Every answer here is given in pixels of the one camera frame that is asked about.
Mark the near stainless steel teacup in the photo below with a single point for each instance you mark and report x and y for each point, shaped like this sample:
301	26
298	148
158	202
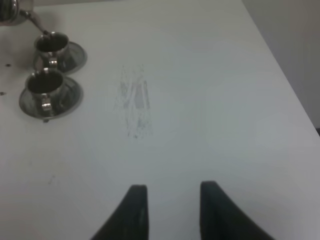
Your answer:
46	87

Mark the far stainless steel teacup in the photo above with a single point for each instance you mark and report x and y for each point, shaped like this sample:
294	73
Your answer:
51	48

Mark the stainless steel teapot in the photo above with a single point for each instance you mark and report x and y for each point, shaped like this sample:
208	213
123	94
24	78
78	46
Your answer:
15	12

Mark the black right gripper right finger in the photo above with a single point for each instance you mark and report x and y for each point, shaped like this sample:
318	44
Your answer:
221	219

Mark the stainless steel teacup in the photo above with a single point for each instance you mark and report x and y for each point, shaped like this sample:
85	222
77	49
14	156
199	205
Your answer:
46	87
51	48

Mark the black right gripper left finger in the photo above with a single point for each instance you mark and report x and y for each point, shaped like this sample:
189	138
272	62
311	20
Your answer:
130	220

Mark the near stainless steel saucer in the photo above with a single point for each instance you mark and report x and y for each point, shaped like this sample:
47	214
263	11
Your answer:
71	98

